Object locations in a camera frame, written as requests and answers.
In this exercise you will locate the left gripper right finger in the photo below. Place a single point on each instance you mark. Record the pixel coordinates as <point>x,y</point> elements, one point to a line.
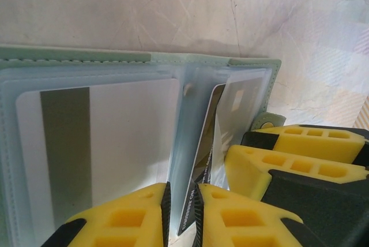
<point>236,221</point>

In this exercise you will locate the green card holder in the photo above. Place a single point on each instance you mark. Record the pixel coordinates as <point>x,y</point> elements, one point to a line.
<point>72,53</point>

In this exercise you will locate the pale grey chip card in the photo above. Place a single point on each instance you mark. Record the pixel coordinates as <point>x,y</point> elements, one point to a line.
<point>242,100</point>

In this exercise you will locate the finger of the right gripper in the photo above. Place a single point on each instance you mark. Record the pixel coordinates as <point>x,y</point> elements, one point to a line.
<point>317,143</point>
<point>248,172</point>

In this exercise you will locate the black printed card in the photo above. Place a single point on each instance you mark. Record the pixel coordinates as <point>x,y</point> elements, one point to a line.
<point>199,169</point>

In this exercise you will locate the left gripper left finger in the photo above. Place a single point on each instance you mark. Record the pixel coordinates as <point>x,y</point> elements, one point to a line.
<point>124,221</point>

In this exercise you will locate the white plastic card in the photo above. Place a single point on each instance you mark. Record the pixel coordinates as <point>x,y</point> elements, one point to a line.
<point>129,128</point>

